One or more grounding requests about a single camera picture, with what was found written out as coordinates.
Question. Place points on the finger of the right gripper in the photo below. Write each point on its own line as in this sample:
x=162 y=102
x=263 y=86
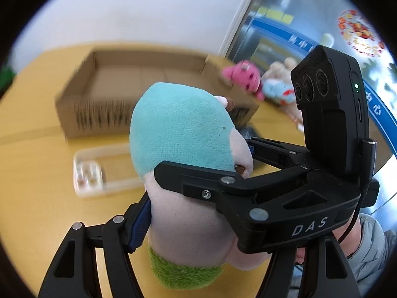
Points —
x=278 y=154
x=228 y=191

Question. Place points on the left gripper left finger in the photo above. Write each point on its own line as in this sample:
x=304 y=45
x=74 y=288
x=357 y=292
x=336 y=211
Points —
x=73 y=271

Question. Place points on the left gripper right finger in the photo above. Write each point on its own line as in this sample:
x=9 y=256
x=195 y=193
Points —
x=326 y=272

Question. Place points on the pig plush teal pink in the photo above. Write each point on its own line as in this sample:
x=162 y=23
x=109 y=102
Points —
x=182 y=142

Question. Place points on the black charger box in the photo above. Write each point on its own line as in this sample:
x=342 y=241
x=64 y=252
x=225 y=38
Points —
x=248 y=132

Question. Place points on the grey phone stand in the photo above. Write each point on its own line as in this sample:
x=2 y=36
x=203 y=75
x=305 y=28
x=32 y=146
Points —
x=227 y=103

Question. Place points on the right hand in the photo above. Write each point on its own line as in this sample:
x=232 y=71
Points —
x=302 y=254

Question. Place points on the light blue plush toy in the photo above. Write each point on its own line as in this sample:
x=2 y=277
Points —
x=278 y=91

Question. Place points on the beige teddy plush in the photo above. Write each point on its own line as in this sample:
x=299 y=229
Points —
x=281 y=70

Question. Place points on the pink plush toy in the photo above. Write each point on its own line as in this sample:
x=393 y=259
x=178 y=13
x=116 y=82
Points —
x=246 y=75

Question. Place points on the clear phone case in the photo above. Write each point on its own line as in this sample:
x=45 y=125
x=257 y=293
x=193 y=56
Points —
x=102 y=171

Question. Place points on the cardboard box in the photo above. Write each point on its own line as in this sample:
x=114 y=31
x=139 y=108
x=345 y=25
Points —
x=101 y=94

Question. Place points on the black camera box right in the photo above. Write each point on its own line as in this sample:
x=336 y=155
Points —
x=331 y=96

